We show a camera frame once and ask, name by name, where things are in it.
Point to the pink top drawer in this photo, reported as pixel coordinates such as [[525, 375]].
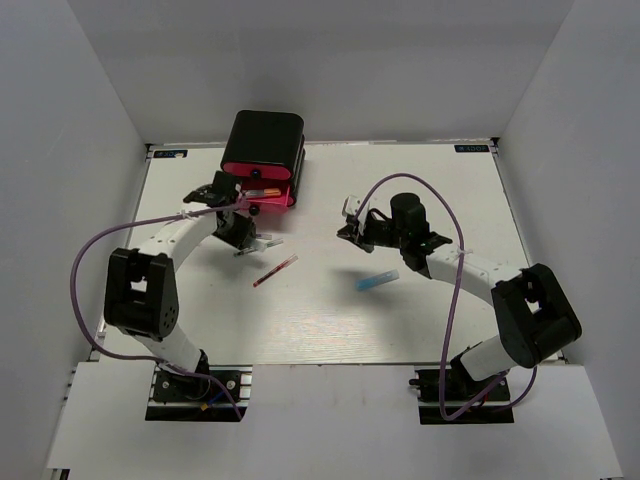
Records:
[[257, 170]]

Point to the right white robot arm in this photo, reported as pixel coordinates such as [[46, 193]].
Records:
[[534, 316]]

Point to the green highlighter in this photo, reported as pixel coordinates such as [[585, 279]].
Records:
[[255, 246]]

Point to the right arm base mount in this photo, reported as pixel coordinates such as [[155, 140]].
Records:
[[490, 409]]

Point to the red gel pen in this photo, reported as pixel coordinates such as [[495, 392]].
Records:
[[281, 266]]

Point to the orange highlighter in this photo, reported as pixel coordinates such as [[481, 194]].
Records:
[[263, 193]]

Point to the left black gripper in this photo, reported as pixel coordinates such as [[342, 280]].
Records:
[[247, 228]]

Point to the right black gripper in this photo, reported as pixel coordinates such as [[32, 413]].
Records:
[[352, 232]]

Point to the black drawer cabinet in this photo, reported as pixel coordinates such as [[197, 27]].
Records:
[[268, 137]]

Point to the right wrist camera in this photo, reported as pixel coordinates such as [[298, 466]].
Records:
[[355, 212]]

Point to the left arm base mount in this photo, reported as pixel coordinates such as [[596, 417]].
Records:
[[174, 398]]

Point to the blue highlighter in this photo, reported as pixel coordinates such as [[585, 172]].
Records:
[[376, 280]]

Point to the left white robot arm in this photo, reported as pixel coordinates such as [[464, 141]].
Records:
[[141, 298]]

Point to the green gel pen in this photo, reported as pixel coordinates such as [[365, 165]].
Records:
[[272, 243]]

